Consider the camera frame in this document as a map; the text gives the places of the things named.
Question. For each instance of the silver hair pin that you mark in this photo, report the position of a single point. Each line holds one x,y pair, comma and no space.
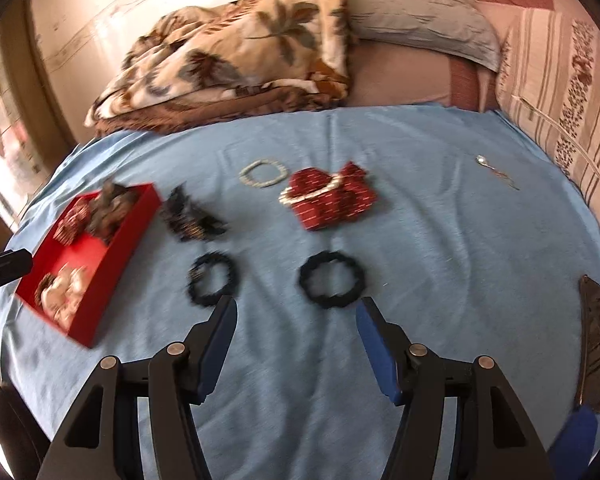
483,162

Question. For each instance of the grey pillow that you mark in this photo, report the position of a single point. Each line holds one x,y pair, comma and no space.
453,27

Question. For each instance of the white dotted scrunchie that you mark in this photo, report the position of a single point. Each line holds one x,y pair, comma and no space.
59,294

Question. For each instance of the red plaid scrunchie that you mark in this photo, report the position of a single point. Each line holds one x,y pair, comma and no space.
75,222

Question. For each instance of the pink brown pillow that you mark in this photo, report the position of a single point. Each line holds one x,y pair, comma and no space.
384,73

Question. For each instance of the leopard print scrunchie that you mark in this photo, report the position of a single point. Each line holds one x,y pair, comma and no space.
189,221

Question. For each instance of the leaf print blanket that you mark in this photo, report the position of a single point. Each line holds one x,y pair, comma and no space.
245,47

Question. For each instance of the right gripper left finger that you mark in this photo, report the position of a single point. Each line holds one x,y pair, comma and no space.
99,437

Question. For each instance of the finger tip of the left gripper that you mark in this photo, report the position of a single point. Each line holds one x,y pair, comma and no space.
14,264

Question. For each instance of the red shallow box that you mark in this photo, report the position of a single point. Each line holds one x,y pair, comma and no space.
105,262

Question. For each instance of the dark flat hair clip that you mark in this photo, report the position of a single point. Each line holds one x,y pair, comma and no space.
588,387

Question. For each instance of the brown ruffled blanket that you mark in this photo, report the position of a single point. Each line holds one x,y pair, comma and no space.
183,113

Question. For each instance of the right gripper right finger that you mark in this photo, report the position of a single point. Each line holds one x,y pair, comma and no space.
494,436

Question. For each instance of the striped floral cushion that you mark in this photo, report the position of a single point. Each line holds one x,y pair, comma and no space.
549,87

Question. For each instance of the grey organza scrunchie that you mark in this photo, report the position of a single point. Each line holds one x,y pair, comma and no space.
108,210

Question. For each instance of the red polka dot scrunchie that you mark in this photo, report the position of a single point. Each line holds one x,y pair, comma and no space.
320,199

